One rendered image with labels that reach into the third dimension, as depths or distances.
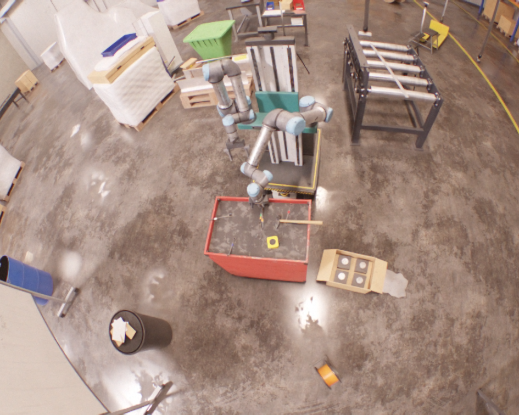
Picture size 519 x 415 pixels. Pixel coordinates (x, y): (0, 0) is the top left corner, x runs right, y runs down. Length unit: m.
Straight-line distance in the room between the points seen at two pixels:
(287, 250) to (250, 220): 0.35
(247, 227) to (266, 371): 1.48
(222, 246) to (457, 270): 2.54
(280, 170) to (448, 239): 2.13
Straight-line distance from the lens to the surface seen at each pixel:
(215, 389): 2.78
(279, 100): 2.04
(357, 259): 2.50
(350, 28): 3.61
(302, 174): 2.66
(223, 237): 1.82
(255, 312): 2.58
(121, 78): 4.31
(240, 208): 1.88
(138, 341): 2.37
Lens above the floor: 2.53
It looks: 62 degrees down
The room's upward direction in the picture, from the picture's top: 20 degrees counter-clockwise
